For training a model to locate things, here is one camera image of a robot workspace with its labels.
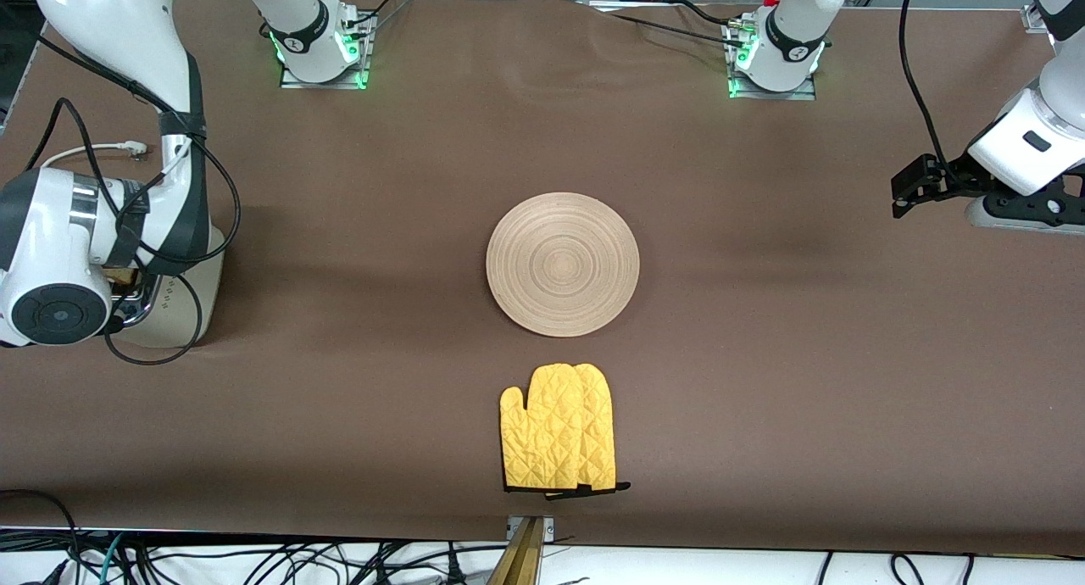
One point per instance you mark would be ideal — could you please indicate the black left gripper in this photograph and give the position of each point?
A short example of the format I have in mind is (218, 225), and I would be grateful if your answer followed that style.
(956, 175)

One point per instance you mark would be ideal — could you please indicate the round light wooden plate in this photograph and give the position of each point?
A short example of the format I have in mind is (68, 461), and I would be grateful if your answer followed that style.
(564, 267)

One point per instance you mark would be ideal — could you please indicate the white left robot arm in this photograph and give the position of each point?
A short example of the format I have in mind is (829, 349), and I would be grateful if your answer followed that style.
(797, 25)

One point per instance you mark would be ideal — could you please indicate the cream and chrome toaster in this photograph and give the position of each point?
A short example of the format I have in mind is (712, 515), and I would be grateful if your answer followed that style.
(191, 292)

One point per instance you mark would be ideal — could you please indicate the yellow quilted oven mitt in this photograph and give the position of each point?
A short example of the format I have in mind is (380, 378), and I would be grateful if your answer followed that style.
(542, 432)
(602, 424)

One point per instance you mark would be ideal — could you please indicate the brass coloured bar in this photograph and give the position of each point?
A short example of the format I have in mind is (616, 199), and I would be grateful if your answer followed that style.
(519, 559)

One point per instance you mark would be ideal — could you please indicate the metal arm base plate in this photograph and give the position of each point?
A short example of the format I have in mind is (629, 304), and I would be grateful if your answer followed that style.
(326, 81)
(771, 95)

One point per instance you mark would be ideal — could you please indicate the aluminium frame rail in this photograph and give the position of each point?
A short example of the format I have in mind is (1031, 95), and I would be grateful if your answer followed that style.
(1036, 17)

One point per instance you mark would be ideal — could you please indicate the small metal table bracket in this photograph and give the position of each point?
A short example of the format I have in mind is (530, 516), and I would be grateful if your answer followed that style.
(547, 527)

